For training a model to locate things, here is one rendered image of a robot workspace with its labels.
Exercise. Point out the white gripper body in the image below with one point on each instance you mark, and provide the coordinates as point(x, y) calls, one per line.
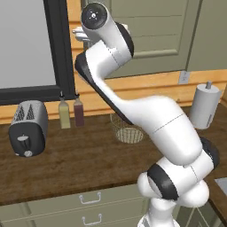
point(78, 32)

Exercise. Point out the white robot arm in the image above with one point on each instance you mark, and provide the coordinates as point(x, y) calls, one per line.
point(165, 127)

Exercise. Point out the large green cabinet door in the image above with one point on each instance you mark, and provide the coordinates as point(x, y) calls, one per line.
point(159, 29)

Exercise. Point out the plain green cabinet door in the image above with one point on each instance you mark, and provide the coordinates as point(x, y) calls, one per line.
point(209, 35)

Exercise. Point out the black framed window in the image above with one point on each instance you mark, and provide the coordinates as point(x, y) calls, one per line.
point(26, 44)

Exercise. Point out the dark red vinegar bottle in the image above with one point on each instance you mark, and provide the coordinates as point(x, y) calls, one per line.
point(79, 112)

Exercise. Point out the yellow oil bottle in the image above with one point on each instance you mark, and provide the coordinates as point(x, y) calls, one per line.
point(64, 113)

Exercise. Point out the silver toaster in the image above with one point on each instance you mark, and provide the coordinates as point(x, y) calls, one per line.
point(28, 130)

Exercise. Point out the white paper towel roll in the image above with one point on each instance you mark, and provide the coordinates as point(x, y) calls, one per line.
point(204, 106)

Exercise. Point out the green drawer front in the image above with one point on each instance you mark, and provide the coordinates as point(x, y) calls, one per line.
point(59, 204)
point(59, 220)

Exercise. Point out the grey sink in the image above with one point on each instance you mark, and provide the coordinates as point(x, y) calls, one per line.
point(222, 184)

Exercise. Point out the white wall outlet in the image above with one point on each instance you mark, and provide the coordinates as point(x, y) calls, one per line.
point(184, 77)

